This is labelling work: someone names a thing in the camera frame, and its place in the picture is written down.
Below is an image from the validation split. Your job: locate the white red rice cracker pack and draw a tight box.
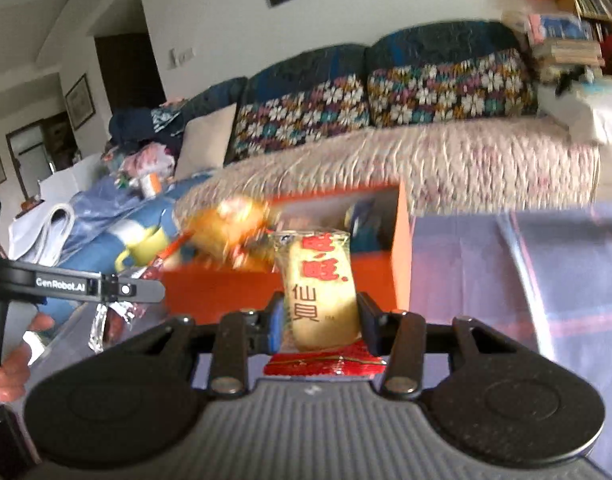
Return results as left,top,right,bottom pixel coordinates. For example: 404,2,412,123
272,230,361,352

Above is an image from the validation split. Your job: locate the yellow chips bag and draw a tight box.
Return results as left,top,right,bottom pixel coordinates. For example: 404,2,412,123
185,196,274,272

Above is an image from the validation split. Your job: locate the person's left hand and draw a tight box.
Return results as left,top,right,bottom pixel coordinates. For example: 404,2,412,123
0,341,32,403

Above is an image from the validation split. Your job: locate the red flat snack packet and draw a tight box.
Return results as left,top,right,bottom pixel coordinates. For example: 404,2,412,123
263,340,386,378

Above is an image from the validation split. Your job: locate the orange cardboard box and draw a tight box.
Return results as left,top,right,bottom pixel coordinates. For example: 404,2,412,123
161,184,414,324

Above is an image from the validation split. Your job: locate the clear red candy wrapper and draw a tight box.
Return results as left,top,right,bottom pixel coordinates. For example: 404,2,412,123
88,301,146,354

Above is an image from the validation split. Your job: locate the navy blue snack pouch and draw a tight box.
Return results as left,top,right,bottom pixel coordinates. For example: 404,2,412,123
344,198,383,254

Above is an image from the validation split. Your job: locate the yellow-green mug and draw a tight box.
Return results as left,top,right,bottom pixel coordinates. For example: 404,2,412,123
114,226,170,272

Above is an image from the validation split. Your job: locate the beige plain pillow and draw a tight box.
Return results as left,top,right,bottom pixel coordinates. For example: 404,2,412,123
175,104,236,180

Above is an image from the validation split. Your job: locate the left floral cushion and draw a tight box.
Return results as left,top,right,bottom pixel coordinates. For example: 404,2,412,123
229,74,370,162

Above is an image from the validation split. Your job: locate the floral cushion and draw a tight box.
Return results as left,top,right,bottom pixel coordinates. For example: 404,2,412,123
229,74,370,162
367,49,537,128

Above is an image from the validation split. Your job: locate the quilted sofa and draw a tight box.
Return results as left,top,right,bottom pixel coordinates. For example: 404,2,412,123
173,21,601,224

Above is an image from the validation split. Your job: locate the right floral cushion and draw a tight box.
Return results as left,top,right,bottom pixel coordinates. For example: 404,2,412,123
367,49,537,128

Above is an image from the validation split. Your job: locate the stack of books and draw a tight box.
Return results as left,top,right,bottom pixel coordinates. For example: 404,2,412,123
530,38,605,84

